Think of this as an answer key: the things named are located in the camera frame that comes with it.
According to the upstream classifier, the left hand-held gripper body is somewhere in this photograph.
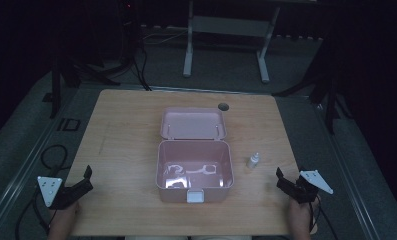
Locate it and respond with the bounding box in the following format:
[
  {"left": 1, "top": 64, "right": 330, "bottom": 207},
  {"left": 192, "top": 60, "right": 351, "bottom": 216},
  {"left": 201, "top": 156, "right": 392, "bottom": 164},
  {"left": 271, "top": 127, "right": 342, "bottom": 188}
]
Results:
[{"left": 37, "top": 176, "right": 84, "bottom": 211}]

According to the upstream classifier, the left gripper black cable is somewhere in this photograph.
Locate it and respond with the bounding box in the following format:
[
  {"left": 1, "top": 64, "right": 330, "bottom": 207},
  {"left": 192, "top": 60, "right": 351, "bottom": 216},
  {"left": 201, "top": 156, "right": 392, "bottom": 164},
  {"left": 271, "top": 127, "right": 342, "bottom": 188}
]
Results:
[{"left": 14, "top": 186, "right": 52, "bottom": 240}]

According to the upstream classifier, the small white bottle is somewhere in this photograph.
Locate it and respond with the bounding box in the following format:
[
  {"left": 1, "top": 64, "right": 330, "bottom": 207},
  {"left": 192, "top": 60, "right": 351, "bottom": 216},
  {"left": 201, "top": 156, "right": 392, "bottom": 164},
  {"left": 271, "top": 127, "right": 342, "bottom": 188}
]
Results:
[{"left": 246, "top": 152, "right": 262, "bottom": 171}]

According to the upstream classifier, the white metal desk frame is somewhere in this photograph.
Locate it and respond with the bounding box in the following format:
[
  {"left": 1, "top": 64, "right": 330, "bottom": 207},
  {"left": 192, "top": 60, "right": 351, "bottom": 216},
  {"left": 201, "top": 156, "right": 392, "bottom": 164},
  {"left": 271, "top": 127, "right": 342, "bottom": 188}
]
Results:
[{"left": 182, "top": 0, "right": 281, "bottom": 84}]

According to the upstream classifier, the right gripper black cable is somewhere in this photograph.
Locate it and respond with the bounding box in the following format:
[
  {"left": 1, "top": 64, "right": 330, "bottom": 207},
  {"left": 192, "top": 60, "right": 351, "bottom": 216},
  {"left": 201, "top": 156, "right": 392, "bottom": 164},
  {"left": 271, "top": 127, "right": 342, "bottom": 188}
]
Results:
[{"left": 307, "top": 196, "right": 339, "bottom": 240}]

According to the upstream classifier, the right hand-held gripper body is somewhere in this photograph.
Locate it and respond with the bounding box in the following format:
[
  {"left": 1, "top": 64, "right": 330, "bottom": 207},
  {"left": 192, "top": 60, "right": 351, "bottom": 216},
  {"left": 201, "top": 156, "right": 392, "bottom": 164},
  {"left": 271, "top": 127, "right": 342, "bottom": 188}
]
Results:
[{"left": 293, "top": 169, "right": 334, "bottom": 205}]

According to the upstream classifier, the person's right hand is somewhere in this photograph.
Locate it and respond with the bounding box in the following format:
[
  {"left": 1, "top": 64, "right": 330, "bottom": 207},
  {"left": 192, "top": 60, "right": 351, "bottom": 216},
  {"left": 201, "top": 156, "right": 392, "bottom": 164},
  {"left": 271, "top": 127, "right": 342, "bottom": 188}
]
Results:
[{"left": 288, "top": 195, "right": 321, "bottom": 234}]

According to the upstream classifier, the person's left hand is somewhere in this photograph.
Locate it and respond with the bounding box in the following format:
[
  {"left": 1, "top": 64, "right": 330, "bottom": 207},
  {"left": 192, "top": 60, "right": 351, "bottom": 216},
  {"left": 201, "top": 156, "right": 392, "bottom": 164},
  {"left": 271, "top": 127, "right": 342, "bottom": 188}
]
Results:
[{"left": 48, "top": 201, "right": 82, "bottom": 233}]

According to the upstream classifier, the clear plastic packet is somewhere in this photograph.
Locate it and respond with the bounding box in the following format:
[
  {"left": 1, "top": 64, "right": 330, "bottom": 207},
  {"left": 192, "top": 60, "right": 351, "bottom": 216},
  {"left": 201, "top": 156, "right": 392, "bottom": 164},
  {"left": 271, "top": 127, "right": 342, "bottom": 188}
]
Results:
[
  {"left": 185, "top": 162, "right": 219, "bottom": 177},
  {"left": 164, "top": 176, "right": 190, "bottom": 190},
  {"left": 163, "top": 162, "right": 187, "bottom": 178}
]

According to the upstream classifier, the black tripod stand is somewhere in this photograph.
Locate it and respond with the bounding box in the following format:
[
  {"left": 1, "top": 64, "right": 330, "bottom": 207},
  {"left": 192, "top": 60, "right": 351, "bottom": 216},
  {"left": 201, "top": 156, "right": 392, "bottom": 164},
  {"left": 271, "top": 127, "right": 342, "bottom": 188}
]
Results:
[
  {"left": 273, "top": 39, "right": 354, "bottom": 136},
  {"left": 42, "top": 49, "right": 122, "bottom": 120}
]

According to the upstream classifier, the pink storage box with lid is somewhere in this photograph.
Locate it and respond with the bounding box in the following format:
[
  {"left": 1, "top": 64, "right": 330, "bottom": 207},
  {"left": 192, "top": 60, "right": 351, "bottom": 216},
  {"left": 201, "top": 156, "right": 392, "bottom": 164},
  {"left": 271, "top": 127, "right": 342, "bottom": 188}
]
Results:
[{"left": 155, "top": 106, "right": 235, "bottom": 204}]

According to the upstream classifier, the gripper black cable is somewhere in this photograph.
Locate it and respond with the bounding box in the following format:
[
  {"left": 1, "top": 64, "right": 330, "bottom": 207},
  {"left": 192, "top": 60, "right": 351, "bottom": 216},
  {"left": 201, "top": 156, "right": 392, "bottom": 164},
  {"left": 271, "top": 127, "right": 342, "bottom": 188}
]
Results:
[
  {"left": 14, "top": 186, "right": 52, "bottom": 240},
  {"left": 307, "top": 196, "right": 339, "bottom": 240}
]

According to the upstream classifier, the black cable loop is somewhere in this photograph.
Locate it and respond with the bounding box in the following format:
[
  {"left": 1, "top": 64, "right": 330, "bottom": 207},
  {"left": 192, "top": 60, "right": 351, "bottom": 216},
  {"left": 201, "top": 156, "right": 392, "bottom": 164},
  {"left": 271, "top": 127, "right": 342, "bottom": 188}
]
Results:
[{"left": 40, "top": 144, "right": 70, "bottom": 172}]

